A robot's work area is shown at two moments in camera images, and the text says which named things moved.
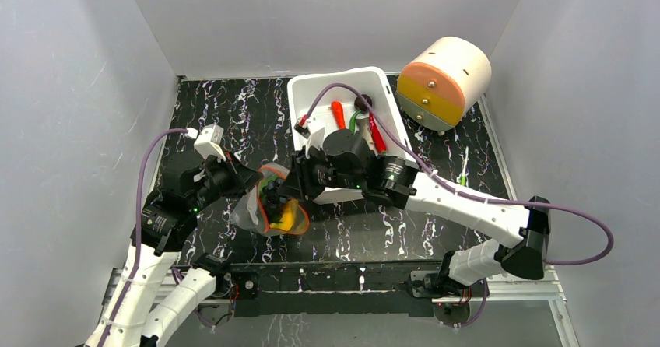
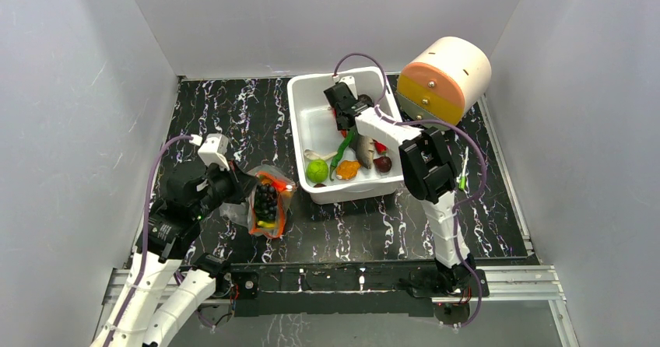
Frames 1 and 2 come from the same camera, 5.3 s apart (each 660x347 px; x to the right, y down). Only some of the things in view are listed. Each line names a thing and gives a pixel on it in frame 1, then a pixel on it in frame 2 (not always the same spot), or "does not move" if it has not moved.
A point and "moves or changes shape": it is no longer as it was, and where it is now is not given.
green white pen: x=463 y=177 does not move
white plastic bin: x=358 y=99 does not move
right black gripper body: x=293 y=175 to x=339 y=96
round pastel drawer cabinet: x=434 y=91 does not move
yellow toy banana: x=287 y=219 to x=266 y=224
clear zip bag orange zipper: x=265 y=210 moves or changes shape
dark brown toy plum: x=359 y=104 does not move
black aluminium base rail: x=348 y=290 does not move
